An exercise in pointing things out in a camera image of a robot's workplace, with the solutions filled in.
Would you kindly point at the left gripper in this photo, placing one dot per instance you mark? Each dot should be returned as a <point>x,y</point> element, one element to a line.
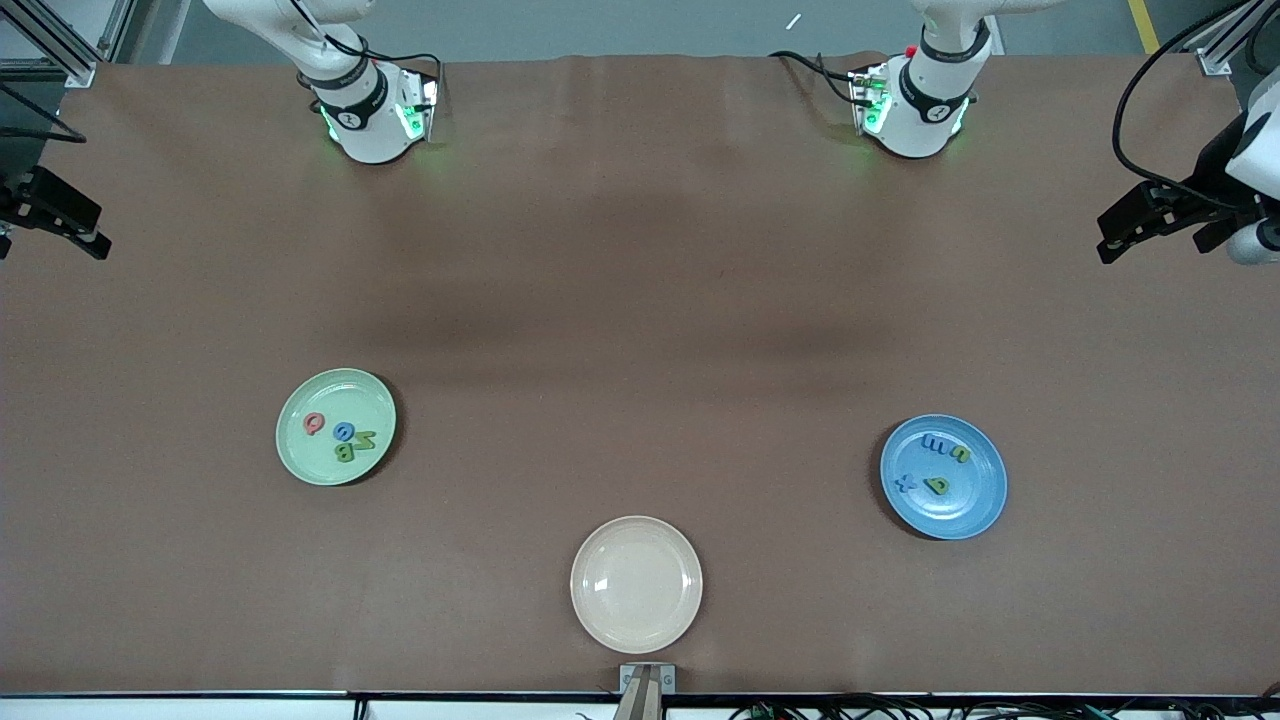
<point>1212,166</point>

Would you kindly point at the blue foam letter m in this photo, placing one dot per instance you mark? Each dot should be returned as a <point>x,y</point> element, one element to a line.
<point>938,441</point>

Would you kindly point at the blue foam letter G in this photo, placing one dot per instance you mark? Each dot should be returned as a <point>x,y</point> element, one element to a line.
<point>344,432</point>

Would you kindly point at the green foam letter q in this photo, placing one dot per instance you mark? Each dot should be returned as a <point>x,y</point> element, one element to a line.
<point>938,486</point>

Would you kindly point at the green foam letter B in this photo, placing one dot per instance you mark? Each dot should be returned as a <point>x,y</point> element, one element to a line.
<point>345,453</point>

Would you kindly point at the green foam letter Z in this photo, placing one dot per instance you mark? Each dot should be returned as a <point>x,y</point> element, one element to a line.
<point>365,440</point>

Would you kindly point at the blue foam letter x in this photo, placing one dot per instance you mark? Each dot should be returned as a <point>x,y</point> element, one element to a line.
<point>905,483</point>

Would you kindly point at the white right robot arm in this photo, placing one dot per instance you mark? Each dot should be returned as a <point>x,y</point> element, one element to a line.
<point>365,120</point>

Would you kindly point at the green plastic plate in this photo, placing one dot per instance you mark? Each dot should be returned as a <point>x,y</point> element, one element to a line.
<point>310,460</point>

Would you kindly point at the blue plastic plate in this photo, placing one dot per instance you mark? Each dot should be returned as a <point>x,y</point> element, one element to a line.
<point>975,505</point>

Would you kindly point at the brown table mat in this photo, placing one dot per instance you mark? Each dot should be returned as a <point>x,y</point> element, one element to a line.
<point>650,250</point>

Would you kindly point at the beige plastic plate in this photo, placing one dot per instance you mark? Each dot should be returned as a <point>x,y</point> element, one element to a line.
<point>636,585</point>

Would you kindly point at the aluminium frame profile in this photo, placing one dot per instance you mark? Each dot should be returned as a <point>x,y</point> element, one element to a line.
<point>75,72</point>
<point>1212,62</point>

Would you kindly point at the grey metal camera bracket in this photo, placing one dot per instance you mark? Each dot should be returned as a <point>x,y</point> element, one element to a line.
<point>647,690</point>

